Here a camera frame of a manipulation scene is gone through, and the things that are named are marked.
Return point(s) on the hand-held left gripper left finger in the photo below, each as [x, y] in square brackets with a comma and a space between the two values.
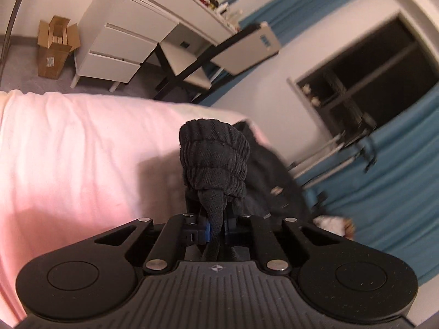
[206, 231]

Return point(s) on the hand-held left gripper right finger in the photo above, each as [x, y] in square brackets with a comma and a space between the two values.
[230, 237]

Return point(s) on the black pants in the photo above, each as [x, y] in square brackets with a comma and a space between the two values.
[212, 157]

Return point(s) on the metal clothes rack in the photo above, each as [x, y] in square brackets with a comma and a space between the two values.
[372, 154]

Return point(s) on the white cloth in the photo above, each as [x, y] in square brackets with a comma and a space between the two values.
[329, 224]

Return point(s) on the brown cloth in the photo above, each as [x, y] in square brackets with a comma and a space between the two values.
[349, 229]

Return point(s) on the pink bed sheet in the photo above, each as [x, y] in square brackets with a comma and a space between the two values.
[68, 161]

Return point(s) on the beige sock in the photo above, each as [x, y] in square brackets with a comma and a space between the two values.
[307, 89]
[315, 101]

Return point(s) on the wide blue curtain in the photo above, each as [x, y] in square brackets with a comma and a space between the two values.
[394, 195]

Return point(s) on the dark window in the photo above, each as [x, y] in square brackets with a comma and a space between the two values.
[377, 75]

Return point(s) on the cluster of cosmetic items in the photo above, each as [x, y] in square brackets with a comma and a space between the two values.
[209, 1]

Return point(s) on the white vanity desk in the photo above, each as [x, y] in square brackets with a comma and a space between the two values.
[116, 17]

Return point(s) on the cardboard box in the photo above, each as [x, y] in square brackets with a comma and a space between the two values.
[51, 58]

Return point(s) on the narrow blue curtain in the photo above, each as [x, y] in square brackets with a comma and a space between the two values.
[308, 3]

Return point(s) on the beige chair with black frame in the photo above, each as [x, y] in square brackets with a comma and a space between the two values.
[247, 48]

